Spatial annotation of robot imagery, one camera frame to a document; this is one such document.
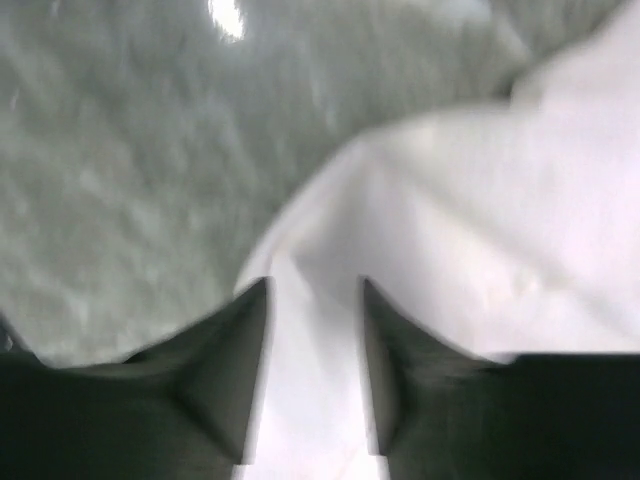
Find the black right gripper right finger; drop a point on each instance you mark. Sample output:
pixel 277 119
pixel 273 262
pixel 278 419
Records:
pixel 442 413

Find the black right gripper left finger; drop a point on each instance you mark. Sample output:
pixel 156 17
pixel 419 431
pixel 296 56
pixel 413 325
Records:
pixel 177 409

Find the white t shirt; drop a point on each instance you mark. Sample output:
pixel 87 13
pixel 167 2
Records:
pixel 503 224

